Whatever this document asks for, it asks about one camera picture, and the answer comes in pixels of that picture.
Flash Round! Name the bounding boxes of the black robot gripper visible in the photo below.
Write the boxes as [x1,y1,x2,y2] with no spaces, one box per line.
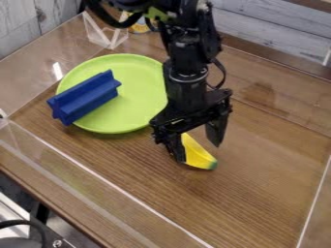
[150,60,233,163]

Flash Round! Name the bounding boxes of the yellow toy banana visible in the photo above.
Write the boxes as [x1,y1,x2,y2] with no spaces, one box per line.
[182,133,218,170]

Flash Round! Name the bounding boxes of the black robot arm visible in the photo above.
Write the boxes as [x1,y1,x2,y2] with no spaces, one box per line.
[85,0,233,170]

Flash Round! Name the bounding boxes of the green plastic plate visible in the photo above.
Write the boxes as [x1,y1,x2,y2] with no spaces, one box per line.
[57,53,167,134]

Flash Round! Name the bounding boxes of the blue plastic block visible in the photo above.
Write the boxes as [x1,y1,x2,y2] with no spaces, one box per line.
[47,70,122,126]

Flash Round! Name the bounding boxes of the clear acrylic corner bracket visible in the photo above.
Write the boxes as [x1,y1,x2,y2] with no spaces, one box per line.
[83,11,130,50]

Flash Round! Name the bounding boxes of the clear acrylic front wall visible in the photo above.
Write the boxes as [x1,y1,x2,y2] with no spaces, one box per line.
[0,119,214,248]

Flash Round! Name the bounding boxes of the black metal mount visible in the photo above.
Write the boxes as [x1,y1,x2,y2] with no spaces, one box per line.
[29,225,77,248]

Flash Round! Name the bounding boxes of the black cable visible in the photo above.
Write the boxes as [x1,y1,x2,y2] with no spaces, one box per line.
[0,220,46,248]

